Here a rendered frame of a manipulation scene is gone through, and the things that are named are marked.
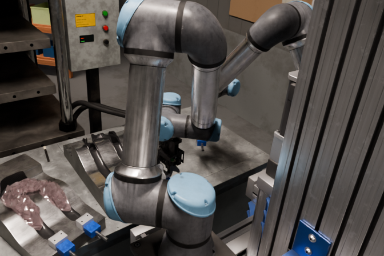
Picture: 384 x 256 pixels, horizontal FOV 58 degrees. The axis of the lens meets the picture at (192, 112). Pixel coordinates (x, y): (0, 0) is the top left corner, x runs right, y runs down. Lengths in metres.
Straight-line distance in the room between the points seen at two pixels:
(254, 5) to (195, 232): 2.96
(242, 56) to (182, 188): 0.54
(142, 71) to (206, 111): 0.26
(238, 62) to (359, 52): 0.64
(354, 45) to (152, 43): 0.40
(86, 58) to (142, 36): 1.29
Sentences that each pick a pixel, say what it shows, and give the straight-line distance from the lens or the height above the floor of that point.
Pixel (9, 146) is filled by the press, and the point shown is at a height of 0.78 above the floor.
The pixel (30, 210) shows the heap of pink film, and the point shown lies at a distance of 1.37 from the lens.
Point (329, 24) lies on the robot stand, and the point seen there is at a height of 1.67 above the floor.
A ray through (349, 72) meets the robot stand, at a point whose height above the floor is 1.61.
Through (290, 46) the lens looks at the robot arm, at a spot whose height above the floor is 1.48.
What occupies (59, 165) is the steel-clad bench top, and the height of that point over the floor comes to 0.80.
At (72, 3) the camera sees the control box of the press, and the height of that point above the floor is 1.44.
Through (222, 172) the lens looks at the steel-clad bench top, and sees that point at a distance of 1.67.
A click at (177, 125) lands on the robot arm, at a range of 1.07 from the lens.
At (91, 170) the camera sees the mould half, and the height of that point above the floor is 0.89.
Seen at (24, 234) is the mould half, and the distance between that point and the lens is 1.34.
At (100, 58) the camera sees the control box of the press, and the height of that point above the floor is 1.13.
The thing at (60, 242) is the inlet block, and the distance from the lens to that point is 1.27.
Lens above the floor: 1.79
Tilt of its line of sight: 27 degrees down
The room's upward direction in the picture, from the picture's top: 4 degrees clockwise
